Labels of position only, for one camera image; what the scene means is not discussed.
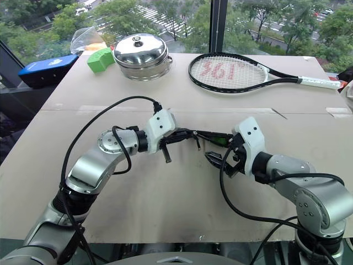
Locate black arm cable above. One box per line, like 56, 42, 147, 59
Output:
58, 96, 163, 265
220, 142, 346, 225

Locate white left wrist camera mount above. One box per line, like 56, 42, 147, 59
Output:
144, 108, 177, 154

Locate grey rounded robot body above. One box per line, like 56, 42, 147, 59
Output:
104, 249, 250, 265

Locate green plastic block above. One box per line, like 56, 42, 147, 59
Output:
87, 47, 115, 74

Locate stainless steel pot lid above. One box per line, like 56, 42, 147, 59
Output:
113, 33, 169, 68

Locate black right shoulder cable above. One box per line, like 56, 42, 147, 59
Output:
255, 216, 341, 265

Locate blue case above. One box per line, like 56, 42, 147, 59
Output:
18, 54, 80, 89

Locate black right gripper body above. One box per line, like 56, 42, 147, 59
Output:
224, 133, 248, 178

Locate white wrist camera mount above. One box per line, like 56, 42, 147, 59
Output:
232, 116, 266, 177
144, 108, 177, 154

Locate black and white tennis racket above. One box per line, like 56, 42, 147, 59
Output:
188, 52, 342, 94

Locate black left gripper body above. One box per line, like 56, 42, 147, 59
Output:
159, 129, 180, 151

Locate dark window frame post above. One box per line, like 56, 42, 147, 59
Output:
210, 0, 229, 55

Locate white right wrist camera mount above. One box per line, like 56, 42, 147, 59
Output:
232, 116, 266, 177

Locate short black left wrist cable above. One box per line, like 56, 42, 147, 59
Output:
111, 125, 138, 175

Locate clear plastic bag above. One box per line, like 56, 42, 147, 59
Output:
69, 26, 118, 55

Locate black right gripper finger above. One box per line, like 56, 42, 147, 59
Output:
204, 151, 230, 170
196, 130, 235, 146

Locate white and black object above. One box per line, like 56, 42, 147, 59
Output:
336, 65, 353, 113

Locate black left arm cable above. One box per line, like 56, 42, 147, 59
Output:
58, 96, 163, 265

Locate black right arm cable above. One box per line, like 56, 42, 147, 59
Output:
220, 142, 346, 225

